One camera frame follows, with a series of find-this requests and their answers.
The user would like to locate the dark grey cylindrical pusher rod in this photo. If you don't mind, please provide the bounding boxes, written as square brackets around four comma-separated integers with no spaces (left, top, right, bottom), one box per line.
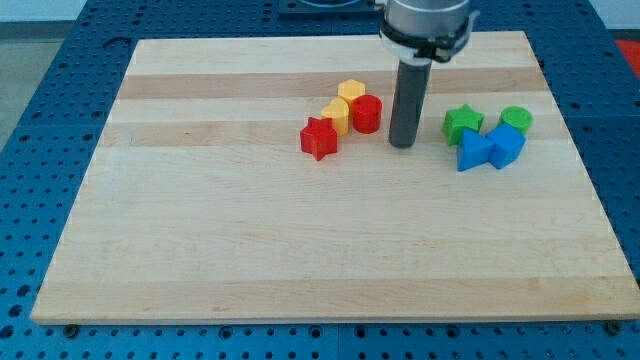
[388,62,431,149]

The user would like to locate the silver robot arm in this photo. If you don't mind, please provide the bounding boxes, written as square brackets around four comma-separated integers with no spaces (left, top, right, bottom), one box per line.
[379,0,479,149]

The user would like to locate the yellow hexagon block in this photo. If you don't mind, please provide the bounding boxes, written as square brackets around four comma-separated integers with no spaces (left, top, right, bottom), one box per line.
[337,79,366,112]

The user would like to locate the yellow heart block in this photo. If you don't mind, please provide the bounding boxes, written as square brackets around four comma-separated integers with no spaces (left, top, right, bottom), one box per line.
[321,97,350,136]

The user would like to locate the red cylinder block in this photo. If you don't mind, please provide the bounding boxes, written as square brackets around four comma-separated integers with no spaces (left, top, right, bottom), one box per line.
[352,94,382,134]

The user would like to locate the green star block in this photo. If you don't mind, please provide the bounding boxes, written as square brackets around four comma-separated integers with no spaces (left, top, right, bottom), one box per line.
[442,104,485,146]

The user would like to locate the blue triangle block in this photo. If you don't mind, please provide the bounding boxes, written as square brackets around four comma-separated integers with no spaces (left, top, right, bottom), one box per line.
[456,129,495,172]

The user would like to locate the red star block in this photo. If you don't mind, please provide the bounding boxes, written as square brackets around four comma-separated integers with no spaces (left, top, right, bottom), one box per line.
[300,117,338,161]

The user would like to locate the green cylinder block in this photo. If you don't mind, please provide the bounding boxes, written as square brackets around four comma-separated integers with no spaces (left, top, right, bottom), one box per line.
[498,106,533,136]

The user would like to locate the blue cube block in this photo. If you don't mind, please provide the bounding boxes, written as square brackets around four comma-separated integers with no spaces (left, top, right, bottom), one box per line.
[486,124,526,169]

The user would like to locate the wooden board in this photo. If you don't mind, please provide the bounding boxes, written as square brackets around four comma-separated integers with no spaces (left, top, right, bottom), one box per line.
[31,31,639,325]

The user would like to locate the blue perforated table mat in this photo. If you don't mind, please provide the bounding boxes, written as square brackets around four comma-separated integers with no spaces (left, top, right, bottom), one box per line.
[1,0,639,359]

